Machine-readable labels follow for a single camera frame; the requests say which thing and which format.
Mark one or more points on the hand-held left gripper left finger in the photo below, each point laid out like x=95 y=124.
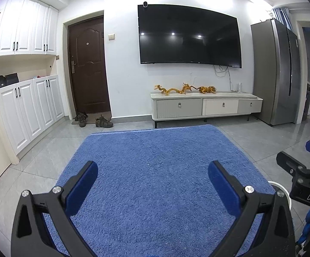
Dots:
x=81 y=190

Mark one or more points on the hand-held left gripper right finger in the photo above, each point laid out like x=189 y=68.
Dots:
x=223 y=190

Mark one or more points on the white round trash bin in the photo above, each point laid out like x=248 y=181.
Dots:
x=285 y=192

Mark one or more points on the person's right hand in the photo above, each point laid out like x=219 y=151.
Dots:
x=309 y=225

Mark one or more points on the blue rug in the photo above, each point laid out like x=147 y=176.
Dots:
x=155 y=179

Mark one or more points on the grey doormat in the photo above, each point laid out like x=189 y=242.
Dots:
x=90 y=117

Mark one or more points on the white power strip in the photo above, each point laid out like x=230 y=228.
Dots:
x=239 y=87

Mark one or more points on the grey steel refrigerator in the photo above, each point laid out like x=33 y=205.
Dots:
x=272 y=72

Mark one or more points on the white grey television cabinet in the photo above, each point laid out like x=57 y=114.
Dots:
x=179 y=108

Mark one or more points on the white built-in cabinet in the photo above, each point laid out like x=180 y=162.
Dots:
x=26 y=112

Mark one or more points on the golden tiger figurine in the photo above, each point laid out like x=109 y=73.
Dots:
x=207 y=89

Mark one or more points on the small golden dragon figurine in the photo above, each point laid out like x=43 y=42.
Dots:
x=187 y=88

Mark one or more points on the long golden dragon figurine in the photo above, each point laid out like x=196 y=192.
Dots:
x=168 y=90

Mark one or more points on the brown entrance door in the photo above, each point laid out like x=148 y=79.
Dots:
x=89 y=67

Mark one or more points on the black box on shelf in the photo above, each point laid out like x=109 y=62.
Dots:
x=12 y=79

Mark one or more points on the small black bag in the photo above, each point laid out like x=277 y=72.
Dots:
x=1 y=81

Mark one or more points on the blue curtain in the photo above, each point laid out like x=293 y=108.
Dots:
x=284 y=16

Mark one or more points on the beige wall switch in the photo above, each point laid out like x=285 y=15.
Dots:
x=111 y=36

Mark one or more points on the black wall television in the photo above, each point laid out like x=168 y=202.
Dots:
x=187 y=34

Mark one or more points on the small white security camera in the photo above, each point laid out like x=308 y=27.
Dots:
x=146 y=4

